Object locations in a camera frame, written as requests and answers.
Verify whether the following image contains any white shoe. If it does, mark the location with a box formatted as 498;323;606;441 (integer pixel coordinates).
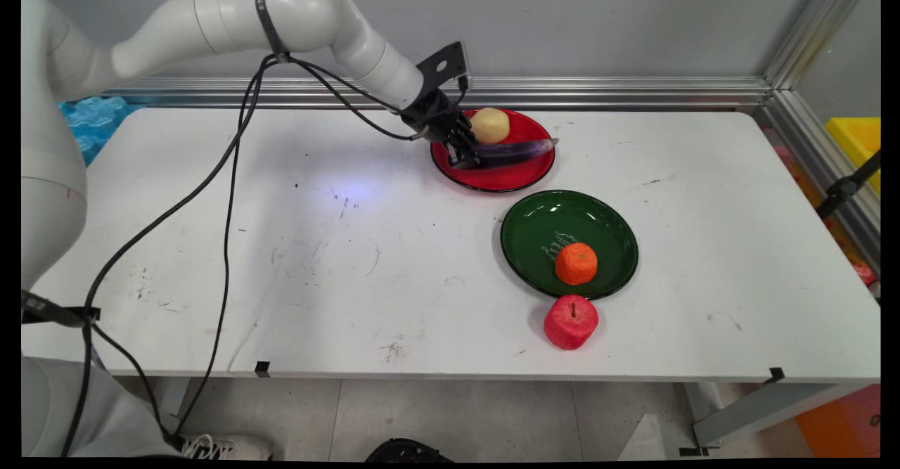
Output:
179;433;274;462

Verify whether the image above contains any orange toy tangerine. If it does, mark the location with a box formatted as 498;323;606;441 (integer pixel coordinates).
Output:
554;242;599;286

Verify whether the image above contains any black cable bracket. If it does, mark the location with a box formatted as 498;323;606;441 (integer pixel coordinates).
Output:
21;290;102;328

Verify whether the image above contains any thin black cable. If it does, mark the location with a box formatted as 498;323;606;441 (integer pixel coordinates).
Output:
88;323;176;442

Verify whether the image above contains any black wrist camera mount plate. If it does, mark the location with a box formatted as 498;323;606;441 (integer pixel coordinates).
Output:
416;41;471;91

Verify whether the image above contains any black round floor object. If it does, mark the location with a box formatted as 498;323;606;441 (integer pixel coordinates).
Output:
365;438;451;464

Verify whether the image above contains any black strap on arm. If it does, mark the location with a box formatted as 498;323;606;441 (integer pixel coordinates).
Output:
255;0;291;63

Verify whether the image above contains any upright aluminium frame post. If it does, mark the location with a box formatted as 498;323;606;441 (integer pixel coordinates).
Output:
763;0;877;91

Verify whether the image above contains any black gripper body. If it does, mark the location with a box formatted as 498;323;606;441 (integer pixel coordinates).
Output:
400;87;471;148

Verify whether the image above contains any yellow plastic bin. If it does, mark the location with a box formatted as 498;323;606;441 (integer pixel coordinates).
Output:
824;117;881;196

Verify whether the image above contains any red round plate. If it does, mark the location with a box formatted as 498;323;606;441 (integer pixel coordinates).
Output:
430;108;557;194

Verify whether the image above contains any long aluminium frame rail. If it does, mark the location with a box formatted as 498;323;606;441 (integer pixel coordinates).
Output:
105;76;774;110

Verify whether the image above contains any yellow toy potato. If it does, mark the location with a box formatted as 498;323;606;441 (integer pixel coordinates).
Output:
469;107;511;145

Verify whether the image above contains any orange box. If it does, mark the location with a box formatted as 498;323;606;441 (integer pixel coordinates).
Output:
794;384;881;458

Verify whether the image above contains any long black cable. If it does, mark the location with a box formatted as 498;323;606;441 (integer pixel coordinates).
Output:
171;54;423;442
60;53;470;459

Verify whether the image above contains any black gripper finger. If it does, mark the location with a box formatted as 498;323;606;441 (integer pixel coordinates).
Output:
460;113;487;154
446;131;482;170

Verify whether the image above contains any purple toy eggplant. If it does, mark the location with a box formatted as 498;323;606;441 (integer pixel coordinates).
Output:
470;138;560;169

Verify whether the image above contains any red toy apple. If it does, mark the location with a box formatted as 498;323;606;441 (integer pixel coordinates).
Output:
543;294;600;351

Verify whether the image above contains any grey metal table leg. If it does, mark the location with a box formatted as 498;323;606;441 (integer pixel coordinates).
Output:
692;383;846;449

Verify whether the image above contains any green round plate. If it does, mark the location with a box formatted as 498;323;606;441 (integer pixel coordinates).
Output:
499;188;640;302

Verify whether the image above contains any short aluminium frame rail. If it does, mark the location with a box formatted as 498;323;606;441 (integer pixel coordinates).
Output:
761;89;881;274

